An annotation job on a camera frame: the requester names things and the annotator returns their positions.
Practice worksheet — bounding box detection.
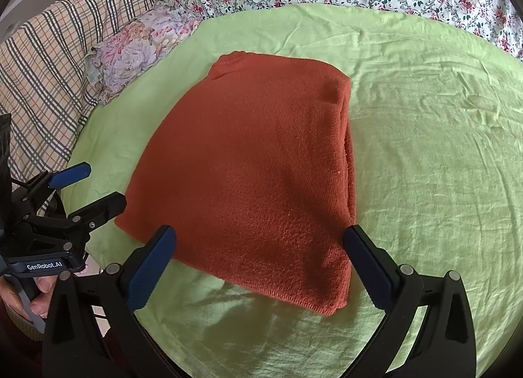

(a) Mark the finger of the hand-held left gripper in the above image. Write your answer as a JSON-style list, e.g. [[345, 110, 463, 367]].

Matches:
[[20, 161, 92, 216], [25, 192, 127, 257]]

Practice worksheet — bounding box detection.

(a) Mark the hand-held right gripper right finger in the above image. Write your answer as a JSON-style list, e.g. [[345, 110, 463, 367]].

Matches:
[[342, 224, 478, 378]]

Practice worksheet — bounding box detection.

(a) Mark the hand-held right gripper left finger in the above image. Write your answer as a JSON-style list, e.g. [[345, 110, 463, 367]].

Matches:
[[41, 225, 180, 378]]

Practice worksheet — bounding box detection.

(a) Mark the orange knit garment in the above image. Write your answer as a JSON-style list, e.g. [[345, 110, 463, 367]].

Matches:
[[114, 50, 357, 317]]

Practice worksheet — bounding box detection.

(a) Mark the person's left hand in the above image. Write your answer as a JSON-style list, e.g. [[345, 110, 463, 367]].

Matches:
[[0, 275, 58, 323]]

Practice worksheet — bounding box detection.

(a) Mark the plaid blanket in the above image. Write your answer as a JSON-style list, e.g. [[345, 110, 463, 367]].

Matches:
[[0, 0, 174, 215]]

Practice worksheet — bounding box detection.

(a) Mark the light green cloth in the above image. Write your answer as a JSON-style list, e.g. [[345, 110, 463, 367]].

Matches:
[[65, 4, 523, 378]]

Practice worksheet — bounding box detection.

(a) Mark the purple floral pillow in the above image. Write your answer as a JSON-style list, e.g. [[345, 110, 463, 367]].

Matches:
[[86, 8, 203, 107]]

